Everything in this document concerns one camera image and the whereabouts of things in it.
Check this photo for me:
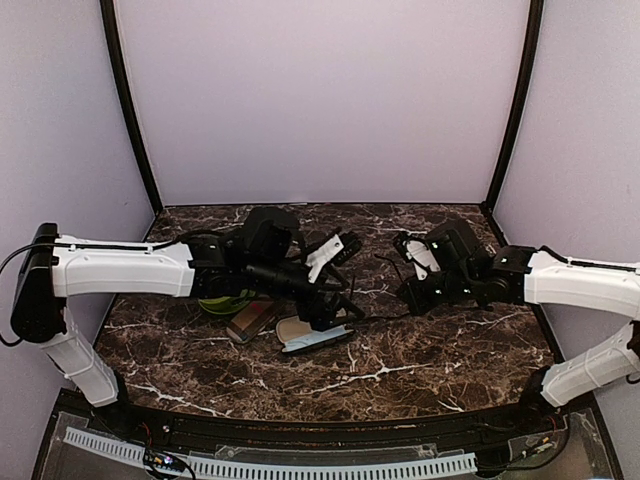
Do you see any green plate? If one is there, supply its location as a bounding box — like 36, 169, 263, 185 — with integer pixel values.
198, 290, 256, 316

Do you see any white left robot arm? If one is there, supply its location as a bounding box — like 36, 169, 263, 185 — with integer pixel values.
10, 207, 364, 436

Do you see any black corner frame post right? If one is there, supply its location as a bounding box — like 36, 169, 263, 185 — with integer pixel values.
483, 0, 545, 214

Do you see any white slotted cable duct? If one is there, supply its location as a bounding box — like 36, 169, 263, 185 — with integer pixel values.
63, 427, 478, 479

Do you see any black corner frame post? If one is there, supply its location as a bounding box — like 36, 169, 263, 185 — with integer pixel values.
99, 0, 164, 215
483, 0, 545, 214

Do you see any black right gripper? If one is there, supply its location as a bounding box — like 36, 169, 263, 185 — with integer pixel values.
397, 269, 477, 316

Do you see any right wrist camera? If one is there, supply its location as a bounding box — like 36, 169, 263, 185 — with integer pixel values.
393, 231, 441, 281

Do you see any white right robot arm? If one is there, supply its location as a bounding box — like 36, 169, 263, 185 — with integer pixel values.
393, 220, 639, 434

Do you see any black corner frame post left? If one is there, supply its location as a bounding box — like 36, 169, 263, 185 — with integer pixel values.
99, 0, 164, 215

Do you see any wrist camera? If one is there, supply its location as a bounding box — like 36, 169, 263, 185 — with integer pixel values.
393, 231, 441, 281
304, 229, 362, 284

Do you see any black quilted glasses case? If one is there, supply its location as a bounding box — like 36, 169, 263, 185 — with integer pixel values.
275, 309, 354, 356

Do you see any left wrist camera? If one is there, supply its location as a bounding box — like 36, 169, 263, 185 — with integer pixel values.
304, 229, 362, 284

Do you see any plaid brown glasses case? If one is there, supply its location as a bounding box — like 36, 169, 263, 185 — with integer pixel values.
226, 298, 285, 344

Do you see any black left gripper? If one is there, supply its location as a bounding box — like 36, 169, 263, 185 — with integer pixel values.
247, 257, 366, 333

